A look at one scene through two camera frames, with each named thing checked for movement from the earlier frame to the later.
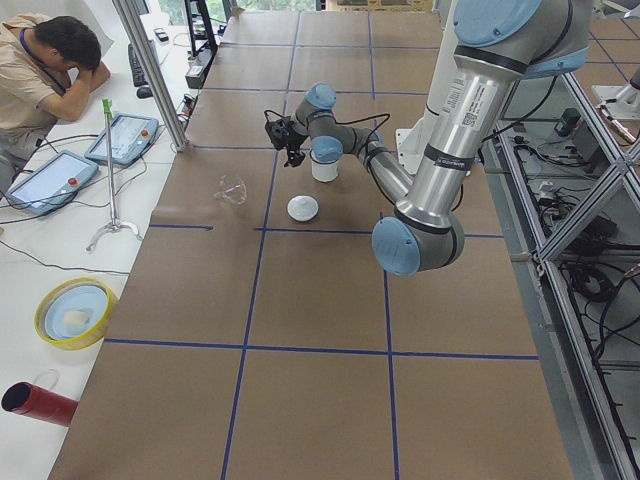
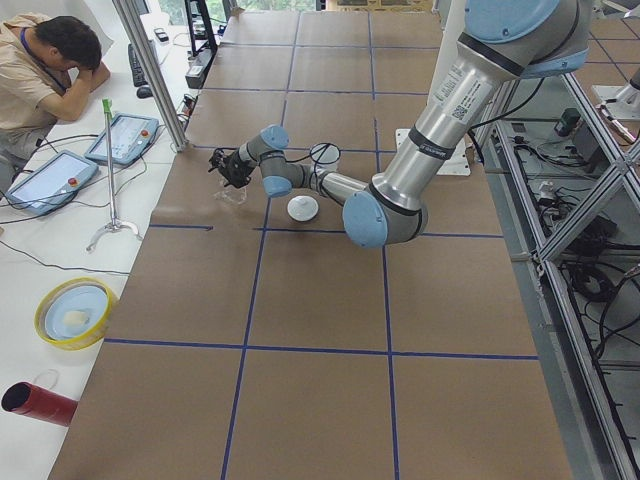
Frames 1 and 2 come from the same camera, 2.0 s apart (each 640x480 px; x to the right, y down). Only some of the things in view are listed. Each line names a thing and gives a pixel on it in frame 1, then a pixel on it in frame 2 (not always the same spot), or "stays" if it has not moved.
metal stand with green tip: [113, 223] stays
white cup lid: [303, 208] stays
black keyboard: [138, 76] stays
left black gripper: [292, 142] -> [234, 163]
